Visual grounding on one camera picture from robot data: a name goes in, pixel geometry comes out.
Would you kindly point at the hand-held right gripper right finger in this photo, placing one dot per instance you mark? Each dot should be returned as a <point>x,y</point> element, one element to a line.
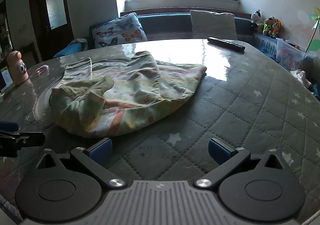
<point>218,151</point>

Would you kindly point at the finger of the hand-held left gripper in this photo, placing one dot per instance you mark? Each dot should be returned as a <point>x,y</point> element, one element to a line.
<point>30,139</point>
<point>8,126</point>

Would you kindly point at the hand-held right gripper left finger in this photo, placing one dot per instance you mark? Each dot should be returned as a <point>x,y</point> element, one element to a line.
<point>101,149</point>

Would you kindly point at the patterned pastel children's jacket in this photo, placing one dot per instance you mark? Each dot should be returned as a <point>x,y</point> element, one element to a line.
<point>140,95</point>

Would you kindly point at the tablet screen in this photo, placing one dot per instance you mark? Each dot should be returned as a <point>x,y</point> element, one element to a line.
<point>5,81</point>

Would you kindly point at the pink cartoon face bottle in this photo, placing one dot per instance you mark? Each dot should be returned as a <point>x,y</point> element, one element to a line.
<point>17,72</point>

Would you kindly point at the small pink soft toy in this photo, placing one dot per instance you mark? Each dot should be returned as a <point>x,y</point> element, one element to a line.
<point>42,69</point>

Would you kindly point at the dark wooden chair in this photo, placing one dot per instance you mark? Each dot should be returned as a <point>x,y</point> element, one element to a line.
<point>31,52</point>

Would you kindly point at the dark display shelf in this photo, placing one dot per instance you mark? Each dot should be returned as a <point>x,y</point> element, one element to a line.
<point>5,32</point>

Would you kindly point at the blue folded cushion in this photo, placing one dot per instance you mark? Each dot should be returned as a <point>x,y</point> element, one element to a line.
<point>72,49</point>

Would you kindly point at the dark door with frosted glass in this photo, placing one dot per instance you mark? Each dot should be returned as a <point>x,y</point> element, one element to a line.
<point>37,27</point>

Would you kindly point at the black remote control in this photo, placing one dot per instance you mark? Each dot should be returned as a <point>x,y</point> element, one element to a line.
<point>225,43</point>

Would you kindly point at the white crumpled cloth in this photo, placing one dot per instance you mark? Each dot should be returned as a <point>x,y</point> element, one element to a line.
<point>300,76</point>

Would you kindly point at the butterfly print pillow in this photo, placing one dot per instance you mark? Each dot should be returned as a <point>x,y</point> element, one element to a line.
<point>120,31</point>

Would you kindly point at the clear plastic storage box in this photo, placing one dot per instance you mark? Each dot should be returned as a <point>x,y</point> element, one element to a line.
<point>290,55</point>

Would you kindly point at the plain grey pillow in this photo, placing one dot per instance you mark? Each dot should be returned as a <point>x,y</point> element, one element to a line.
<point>212,25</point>

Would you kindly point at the brown bear plush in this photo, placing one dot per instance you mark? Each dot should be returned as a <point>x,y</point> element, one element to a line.
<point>268,26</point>

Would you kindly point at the orange fox plush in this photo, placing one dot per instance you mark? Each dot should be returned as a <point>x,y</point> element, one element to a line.
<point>276,28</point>

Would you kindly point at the black and white cow plush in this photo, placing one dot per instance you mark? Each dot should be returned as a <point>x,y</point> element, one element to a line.
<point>255,18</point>

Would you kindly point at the yellow green pinwheel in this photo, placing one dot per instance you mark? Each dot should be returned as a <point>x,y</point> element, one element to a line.
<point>317,18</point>

